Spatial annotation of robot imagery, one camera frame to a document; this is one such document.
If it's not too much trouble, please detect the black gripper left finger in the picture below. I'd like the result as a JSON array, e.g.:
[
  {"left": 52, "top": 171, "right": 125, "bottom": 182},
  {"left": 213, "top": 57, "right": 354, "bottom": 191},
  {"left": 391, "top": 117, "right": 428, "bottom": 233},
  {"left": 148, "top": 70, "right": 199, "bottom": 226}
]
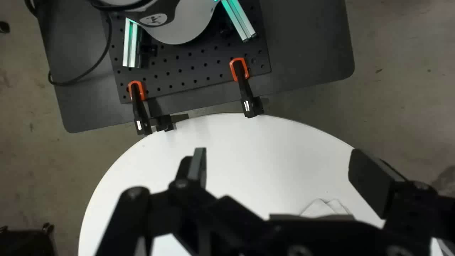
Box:
[{"left": 172, "top": 147, "right": 210, "bottom": 191}]

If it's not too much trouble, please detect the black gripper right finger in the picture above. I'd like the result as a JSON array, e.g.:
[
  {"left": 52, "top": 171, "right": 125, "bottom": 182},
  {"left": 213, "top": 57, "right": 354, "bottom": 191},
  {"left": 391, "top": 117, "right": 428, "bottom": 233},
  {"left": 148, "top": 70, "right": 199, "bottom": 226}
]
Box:
[{"left": 348, "top": 148, "right": 413, "bottom": 219}]

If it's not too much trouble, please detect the orange black bar clamp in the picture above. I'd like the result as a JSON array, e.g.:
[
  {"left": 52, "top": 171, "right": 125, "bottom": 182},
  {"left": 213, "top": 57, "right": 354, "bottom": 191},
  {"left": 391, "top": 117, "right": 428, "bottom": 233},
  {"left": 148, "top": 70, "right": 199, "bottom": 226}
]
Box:
[
  {"left": 227, "top": 56, "right": 266, "bottom": 120},
  {"left": 125, "top": 80, "right": 155, "bottom": 137}
]

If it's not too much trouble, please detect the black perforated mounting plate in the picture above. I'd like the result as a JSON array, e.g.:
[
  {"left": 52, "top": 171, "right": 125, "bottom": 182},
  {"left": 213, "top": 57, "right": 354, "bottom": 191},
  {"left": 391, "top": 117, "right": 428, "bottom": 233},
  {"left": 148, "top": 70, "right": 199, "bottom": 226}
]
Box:
[{"left": 106, "top": 0, "right": 274, "bottom": 105}]

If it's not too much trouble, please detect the aluminium extrusion bar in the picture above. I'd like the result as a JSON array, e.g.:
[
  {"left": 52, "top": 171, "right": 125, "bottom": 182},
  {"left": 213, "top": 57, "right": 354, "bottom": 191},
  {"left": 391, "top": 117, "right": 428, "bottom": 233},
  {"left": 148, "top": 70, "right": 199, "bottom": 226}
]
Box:
[
  {"left": 121, "top": 19, "right": 142, "bottom": 70},
  {"left": 219, "top": 0, "right": 257, "bottom": 43}
]

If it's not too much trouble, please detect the dark grey robot stand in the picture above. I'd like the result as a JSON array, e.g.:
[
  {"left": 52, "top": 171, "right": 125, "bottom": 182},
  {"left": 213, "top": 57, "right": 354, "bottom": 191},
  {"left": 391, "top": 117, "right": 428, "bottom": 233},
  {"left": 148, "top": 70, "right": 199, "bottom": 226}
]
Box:
[{"left": 34, "top": 0, "right": 355, "bottom": 134}]

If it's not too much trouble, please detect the black box on floor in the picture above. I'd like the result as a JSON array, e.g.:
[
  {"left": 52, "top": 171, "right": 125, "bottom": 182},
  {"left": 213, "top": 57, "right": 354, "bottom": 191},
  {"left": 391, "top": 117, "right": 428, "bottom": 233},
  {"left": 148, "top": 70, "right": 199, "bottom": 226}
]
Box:
[{"left": 0, "top": 221, "right": 57, "bottom": 256}]

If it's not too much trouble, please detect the small black bracket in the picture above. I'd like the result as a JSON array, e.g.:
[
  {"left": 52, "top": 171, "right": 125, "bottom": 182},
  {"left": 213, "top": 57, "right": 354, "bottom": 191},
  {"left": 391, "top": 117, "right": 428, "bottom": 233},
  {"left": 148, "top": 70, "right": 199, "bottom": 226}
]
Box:
[{"left": 148, "top": 97, "right": 190, "bottom": 134}]

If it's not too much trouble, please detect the black power cable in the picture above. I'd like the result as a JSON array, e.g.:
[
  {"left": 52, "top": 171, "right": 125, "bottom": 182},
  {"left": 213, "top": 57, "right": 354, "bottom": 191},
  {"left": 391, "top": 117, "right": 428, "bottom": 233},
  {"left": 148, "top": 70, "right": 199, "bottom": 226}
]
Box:
[{"left": 22, "top": 0, "right": 115, "bottom": 88}]

